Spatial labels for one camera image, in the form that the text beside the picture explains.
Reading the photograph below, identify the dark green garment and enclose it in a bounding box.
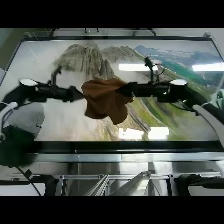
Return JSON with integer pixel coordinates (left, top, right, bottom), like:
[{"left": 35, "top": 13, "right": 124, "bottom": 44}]
[{"left": 0, "top": 124, "right": 42, "bottom": 168}]

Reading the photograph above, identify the black cable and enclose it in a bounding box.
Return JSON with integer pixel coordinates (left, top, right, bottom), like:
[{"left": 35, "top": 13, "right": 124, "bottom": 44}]
[{"left": 15, "top": 165, "right": 44, "bottom": 197}]

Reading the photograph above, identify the brown shirt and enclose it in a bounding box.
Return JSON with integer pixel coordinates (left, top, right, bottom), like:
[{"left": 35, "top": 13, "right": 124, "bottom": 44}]
[{"left": 81, "top": 77, "right": 135, "bottom": 126}]

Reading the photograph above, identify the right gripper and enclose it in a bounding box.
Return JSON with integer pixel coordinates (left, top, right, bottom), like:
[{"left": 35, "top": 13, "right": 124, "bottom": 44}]
[{"left": 115, "top": 81, "right": 148, "bottom": 98}]

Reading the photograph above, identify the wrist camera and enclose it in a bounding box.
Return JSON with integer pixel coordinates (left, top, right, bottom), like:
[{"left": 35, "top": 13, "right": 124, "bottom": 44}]
[
  {"left": 49, "top": 64, "right": 64, "bottom": 90},
  {"left": 143, "top": 56, "right": 160, "bottom": 84}
]

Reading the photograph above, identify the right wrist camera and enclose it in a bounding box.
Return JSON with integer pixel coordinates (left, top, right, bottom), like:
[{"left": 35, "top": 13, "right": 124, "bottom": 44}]
[{"left": 143, "top": 56, "right": 160, "bottom": 84}]

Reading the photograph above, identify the grey garment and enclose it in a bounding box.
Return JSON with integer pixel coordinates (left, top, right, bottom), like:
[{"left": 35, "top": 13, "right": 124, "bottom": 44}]
[{"left": 2, "top": 102, "right": 46, "bottom": 141}]

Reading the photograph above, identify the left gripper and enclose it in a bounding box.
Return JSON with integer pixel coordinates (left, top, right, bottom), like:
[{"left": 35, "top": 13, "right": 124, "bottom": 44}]
[{"left": 54, "top": 85, "right": 85, "bottom": 103}]

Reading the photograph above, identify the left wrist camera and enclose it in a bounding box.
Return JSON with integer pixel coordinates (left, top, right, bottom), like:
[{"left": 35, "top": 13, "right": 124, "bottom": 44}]
[{"left": 49, "top": 64, "right": 64, "bottom": 90}]

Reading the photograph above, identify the silver frame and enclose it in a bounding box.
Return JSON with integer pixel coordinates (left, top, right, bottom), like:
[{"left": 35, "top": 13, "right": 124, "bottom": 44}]
[{"left": 0, "top": 151, "right": 224, "bottom": 197}]

